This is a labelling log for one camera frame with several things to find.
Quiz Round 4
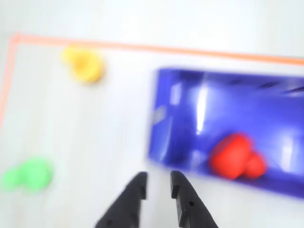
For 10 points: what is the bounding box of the yellow rubber duck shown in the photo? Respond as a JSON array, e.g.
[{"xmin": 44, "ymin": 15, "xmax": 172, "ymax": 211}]
[{"xmin": 61, "ymin": 46, "xmax": 105, "ymax": 84}]

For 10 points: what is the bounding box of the orange tape strip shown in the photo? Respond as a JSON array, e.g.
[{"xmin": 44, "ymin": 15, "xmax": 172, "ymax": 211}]
[
  {"xmin": 0, "ymin": 32, "xmax": 22, "ymax": 129},
  {"xmin": 10, "ymin": 32, "xmax": 304, "ymax": 66}
]

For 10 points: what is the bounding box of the green rubber duck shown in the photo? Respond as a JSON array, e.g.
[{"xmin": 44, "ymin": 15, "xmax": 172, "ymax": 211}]
[{"xmin": 0, "ymin": 157, "xmax": 54, "ymax": 192}]

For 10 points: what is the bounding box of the red rubber duck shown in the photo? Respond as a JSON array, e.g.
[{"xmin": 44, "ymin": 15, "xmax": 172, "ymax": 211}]
[{"xmin": 208, "ymin": 133, "xmax": 266, "ymax": 180}]

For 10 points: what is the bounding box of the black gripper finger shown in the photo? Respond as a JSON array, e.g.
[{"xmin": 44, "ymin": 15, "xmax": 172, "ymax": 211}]
[
  {"xmin": 94, "ymin": 171, "xmax": 148, "ymax": 228},
  {"xmin": 170, "ymin": 170, "xmax": 219, "ymax": 228}
]

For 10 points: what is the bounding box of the blue plastic box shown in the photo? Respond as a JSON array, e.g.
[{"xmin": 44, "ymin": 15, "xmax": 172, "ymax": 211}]
[{"xmin": 146, "ymin": 67, "xmax": 304, "ymax": 199}]

